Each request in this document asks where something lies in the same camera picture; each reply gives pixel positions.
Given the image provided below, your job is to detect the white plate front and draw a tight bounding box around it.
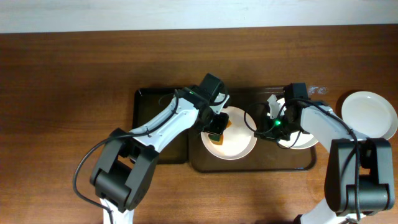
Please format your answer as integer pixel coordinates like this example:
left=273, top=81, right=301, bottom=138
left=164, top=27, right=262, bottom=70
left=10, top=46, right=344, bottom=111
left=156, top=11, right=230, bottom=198
left=341, top=91, right=397, bottom=139

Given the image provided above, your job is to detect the small black water tray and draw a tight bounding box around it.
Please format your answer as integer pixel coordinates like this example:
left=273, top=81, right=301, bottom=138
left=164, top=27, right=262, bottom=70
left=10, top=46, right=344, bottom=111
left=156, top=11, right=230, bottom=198
left=132, top=87, right=188, bottom=164

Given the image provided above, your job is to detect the yellow green sponge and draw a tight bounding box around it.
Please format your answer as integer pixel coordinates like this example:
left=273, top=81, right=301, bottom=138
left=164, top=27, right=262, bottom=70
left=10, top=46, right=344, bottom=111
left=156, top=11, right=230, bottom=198
left=208, top=134, right=224, bottom=146

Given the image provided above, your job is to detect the pink white plate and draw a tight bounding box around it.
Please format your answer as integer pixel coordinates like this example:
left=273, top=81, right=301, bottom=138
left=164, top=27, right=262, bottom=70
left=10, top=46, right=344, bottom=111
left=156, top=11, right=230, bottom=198
left=201, top=106, right=257, bottom=160

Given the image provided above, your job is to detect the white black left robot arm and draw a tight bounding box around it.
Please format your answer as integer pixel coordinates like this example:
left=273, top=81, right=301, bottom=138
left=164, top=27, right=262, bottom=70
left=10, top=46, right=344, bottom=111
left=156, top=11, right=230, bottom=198
left=90, top=86, right=229, bottom=223

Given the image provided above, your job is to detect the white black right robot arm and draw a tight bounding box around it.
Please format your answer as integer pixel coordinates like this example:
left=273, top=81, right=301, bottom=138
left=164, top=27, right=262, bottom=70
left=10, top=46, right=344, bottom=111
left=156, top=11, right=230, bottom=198
left=254, top=98, right=396, bottom=224

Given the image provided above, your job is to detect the large brown serving tray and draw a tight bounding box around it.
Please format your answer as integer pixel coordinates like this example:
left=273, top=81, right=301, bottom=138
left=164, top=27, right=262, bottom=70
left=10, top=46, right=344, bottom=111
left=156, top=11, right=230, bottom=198
left=188, top=86, right=317, bottom=173

